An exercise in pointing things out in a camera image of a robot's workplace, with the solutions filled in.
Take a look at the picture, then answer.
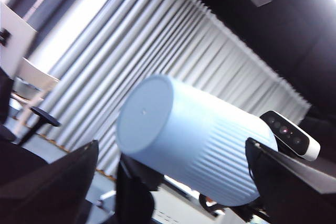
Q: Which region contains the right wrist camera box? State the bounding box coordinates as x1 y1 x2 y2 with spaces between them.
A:
259 110 321 161

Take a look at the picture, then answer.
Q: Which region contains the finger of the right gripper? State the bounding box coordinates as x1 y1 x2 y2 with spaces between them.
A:
115 154 163 224

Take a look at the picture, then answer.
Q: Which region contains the blue ribbed plastic cup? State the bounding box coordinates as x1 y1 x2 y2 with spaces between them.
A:
115 74 279 207

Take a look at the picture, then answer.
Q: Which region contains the white cabinet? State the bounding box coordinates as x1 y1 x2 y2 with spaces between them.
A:
0 2 39 78

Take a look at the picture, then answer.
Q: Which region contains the black chair armrest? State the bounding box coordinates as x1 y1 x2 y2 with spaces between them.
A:
30 106 61 127

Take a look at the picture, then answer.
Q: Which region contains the white pleated curtain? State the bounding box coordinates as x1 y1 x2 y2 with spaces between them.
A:
26 0 313 183

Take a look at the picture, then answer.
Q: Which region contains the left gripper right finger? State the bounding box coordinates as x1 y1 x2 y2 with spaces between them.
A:
246 138 336 224

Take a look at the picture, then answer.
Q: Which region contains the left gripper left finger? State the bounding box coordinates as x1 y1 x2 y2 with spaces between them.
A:
0 141 99 224

